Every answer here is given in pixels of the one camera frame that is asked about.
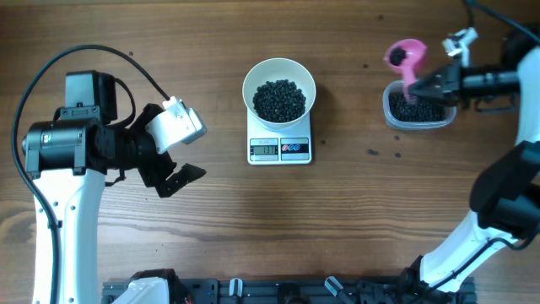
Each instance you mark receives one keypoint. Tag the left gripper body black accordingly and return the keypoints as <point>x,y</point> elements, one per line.
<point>140,150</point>

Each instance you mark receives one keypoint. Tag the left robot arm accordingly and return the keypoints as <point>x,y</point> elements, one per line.
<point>67,160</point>

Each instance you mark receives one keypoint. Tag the clear plastic food container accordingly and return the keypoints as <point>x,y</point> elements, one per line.
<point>392,122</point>

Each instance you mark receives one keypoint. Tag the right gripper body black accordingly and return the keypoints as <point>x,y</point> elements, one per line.
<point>454,67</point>

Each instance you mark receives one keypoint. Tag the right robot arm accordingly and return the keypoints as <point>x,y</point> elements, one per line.
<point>504,202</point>

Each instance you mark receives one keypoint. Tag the pink plastic measuring scoop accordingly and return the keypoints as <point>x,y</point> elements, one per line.
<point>405,58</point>

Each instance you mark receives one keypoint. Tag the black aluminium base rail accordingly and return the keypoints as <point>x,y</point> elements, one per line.
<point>313,291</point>

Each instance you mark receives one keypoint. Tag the black beans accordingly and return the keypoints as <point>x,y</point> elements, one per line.
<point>420,111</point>

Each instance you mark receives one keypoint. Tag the white bowl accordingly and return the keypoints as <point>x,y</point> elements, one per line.
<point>279,91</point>

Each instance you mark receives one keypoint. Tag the white digital kitchen scale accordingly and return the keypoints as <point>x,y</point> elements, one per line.
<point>278,147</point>

